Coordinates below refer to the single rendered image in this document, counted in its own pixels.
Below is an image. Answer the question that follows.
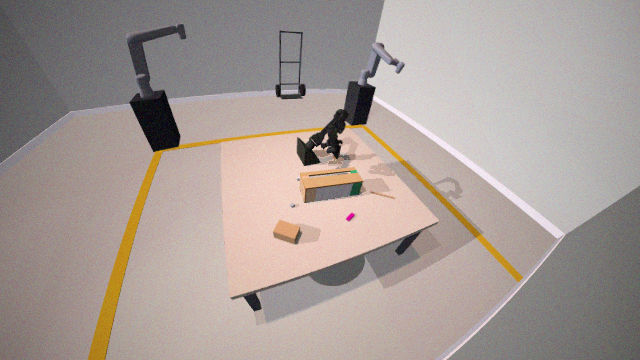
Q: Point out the small orange block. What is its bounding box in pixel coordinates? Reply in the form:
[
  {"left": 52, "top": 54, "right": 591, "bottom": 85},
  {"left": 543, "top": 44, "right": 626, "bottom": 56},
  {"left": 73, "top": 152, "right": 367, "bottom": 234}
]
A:
[{"left": 273, "top": 219, "right": 300, "bottom": 244}]

